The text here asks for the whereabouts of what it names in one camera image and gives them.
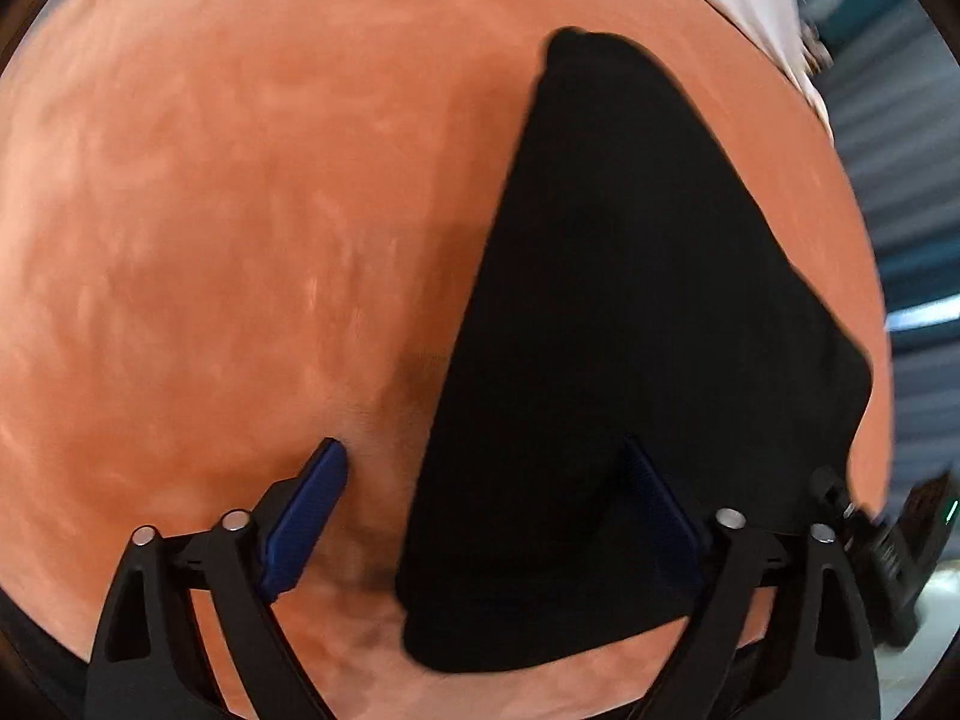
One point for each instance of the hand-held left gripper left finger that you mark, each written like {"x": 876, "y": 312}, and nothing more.
{"x": 304, "y": 517}

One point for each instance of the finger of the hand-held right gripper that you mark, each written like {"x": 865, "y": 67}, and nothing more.
{"x": 834, "y": 499}

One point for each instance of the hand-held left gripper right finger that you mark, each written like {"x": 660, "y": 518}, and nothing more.
{"x": 664, "y": 525}

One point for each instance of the black pants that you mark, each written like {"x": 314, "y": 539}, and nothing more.
{"x": 622, "y": 315}

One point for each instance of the orange plush blanket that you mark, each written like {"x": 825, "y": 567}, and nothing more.
{"x": 225, "y": 240}

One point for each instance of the grey-blue curtain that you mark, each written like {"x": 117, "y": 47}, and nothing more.
{"x": 900, "y": 202}

